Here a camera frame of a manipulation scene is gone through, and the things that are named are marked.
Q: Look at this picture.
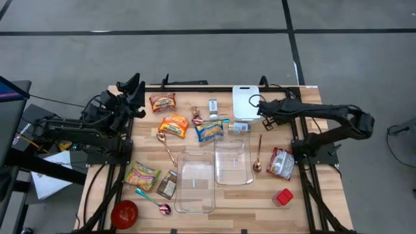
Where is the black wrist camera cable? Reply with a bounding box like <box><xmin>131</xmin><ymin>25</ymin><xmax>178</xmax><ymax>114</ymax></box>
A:
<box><xmin>248</xmin><ymin>94</ymin><xmax>265</xmax><ymax>109</ymax></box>

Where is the thin black cable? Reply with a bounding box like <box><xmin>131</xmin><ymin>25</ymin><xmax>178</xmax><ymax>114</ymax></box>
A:
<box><xmin>28</xmin><ymin>94</ymin><xmax>86</xmax><ymax>108</ymax></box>

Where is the yellow cable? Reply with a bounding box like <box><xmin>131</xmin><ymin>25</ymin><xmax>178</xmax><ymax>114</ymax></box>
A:
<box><xmin>18</xmin><ymin>134</ymin><xmax>49</xmax><ymax>153</ymax></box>

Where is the dark red ramen packet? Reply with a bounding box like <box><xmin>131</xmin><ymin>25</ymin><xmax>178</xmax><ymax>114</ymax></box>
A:
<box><xmin>149</xmin><ymin>92</ymin><xmax>177</xmax><ymax>114</ymax></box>

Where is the white shaker bottle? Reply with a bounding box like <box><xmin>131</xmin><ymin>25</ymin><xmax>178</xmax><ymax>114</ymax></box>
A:
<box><xmin>208</xmin><ymin>98</ymin><xmax>219</xmax><ymax>120</ymax></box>

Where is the black power cable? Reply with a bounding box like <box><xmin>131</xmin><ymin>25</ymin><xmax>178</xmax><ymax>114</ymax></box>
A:
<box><xmin>83</xmin><ymin>164</ymin><xmax>108</xmax><ymax>228</ymax></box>

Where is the brown taco seasoning packet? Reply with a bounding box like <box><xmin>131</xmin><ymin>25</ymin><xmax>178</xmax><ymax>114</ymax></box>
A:
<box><xmin>155</xmin><ymin>169</ymin><xmax>178</xmax><ymax>200</ymax></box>

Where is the black box white lettering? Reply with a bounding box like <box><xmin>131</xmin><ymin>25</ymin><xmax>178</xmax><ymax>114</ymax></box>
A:
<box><xmin>12</xmin><ymin>103</ymin><xmax>61</xmax><ymax>153</ymax></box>

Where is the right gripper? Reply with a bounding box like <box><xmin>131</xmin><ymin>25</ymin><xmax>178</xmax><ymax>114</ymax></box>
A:
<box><xmin>257</xmin><ymin>99</ymin><xmax>295</xmax><ymax>132</ymax></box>

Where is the iridescent spoon teal handle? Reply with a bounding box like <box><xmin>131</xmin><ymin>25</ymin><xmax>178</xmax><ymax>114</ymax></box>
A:
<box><xmin>135</xmin><ymin>187</ymin><xmax>172</xmax><ymax>216</ymax></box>

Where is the white paper sheet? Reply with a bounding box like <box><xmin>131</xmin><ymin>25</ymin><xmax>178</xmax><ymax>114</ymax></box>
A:
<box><xmin>31</xmin><ymin>151</ymin><xmax>74</xmax><ymax>201</ymax></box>

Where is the iridescent spoon blue handle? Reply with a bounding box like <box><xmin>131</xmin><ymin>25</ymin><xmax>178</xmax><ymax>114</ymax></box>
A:
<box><xmin>190</xmin><ymin>116</ymin><xmax>231</xmax><ymax>127</ymax></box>

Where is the red bowl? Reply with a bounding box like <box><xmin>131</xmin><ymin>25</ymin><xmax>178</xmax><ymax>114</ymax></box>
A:
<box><xmin>110</xmin><ymin>200</ymin><xmax>139</xmax><ymax>230</ymax></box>

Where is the black monitor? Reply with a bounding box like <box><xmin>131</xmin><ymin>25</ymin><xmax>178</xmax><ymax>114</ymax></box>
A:
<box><xmin>0</xmin><ymin>75</ymin><xmax>33</xmax><ymax>168</ymax></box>

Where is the green ramen packet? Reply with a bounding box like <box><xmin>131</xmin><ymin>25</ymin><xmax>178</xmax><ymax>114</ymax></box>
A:
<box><xmin>123</xmin><ymin>161</ymin><xmax>162</xmax><ymax>192</ymax></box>

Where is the glass spice jar white label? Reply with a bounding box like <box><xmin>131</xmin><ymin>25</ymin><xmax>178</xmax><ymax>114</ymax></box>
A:
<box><xmin>227</xmin><ymin>121</ymin><xmax>252</xmax><ymax>135</ymax></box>

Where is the black metal beam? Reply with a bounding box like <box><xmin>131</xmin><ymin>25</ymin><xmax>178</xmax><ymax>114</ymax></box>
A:
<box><xmin>5</xmin><ymin>148</ymin><xmax>88</xmax><ymax>186</ymax></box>

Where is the clear plastic bin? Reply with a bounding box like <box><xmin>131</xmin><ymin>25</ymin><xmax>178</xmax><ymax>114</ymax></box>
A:
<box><xmin>213</xmin><ymin>129</ymin><xmax>255</xmax><ymax>187</ymax></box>
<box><xmin>174</xmin><ymin>151</ymin><xmax>216</xmax><ymax>215</ymax></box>

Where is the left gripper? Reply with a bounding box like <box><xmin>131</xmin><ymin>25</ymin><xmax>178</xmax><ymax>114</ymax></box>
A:
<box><xmin>107</xmin><ymin>72</ymin><xmax>147</xmax><ymax>131</ymax></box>

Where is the white plastic bin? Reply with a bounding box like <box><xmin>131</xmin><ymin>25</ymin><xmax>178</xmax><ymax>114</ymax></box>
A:
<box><xmin>231</xmin><ymin>84</ymin><xmax>263</xmax><ymax>125</ymax></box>

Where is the red white ramen packet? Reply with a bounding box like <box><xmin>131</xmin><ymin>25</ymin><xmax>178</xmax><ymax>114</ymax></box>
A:
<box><xmin>266</xmin><ymin>146</ymin><xmax>295</xmax><ymax>181</ymax></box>

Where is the rose gold spoon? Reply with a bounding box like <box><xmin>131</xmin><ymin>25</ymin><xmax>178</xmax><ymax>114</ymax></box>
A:
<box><xmin>155</xmin><ymin>131</ymin><xmax>178</xmax><ymax>168</ymax></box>
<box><xmin>252</xmin><ymin>134</ymin><xmax>263</xmax><ymax>173</ymax></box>

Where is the blue ramen packet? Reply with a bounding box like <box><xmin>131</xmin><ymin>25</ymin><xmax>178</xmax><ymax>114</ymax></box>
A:
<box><xmin>194</xmin><ymin>120</ymin><xmax>225</xmax><ymax>143</ymax></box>

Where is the orange ramen packet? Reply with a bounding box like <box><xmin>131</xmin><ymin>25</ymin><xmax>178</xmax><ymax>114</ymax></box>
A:
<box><xmin>157</xmin><ymin>113</ymin><xmax>190</xmax><ymax>140</ymax></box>

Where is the black floor cable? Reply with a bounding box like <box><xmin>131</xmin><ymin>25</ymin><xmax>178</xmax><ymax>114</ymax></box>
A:
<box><xmin>385</xmin><ymin>125</ymin><xmax>416</xmax><ymax>170</ymax></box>

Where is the red lid spice jar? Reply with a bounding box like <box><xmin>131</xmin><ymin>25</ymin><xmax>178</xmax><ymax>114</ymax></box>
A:
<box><xmin>272</xmin><ymin>188</ymin><xmax>294</xmax><ymax>208</ymax></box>

